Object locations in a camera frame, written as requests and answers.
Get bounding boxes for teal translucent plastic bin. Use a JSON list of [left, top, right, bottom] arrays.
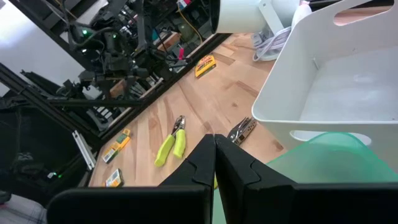
[[212, 131, 398, 224]]

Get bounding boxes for black aluminium table frame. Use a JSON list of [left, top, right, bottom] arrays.
[[0, 32, 233, 150]]

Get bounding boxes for small green-handled pliers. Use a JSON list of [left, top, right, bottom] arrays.
[[226, 116, 258, 146]]

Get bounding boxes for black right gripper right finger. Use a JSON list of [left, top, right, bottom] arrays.
[[215, 133, 296, 190]]

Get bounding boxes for silver metal bracket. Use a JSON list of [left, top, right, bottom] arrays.
[[72, 130, 96, 171]]

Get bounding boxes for large green-handled pliers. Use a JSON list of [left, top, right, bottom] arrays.
[[154, 115, 187, 168]]

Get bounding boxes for white plastic bin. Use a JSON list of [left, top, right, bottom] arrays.
[[251, 0, 398, 175]]

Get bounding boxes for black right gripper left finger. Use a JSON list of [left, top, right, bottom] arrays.
[[159, 133, 217, 187]]

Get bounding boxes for white coiled cable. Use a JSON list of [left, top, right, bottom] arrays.
[[251, 26, 292, 62]]

